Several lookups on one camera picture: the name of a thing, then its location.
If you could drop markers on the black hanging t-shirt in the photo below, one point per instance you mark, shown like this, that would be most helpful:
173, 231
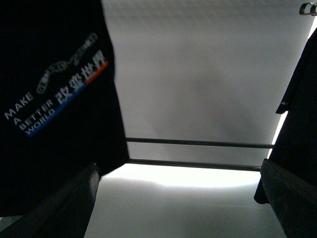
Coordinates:
296, 146

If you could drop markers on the black printed t-shirt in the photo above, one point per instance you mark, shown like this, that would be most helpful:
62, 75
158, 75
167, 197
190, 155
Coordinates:
59, 109

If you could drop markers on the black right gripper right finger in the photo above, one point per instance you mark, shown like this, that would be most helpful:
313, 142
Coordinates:
293, 200

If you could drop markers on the grey metal drying rack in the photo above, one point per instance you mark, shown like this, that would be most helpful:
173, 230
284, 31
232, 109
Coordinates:
197, 164

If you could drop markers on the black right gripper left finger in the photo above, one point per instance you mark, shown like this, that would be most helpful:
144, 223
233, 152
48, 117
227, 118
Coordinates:
65, 214

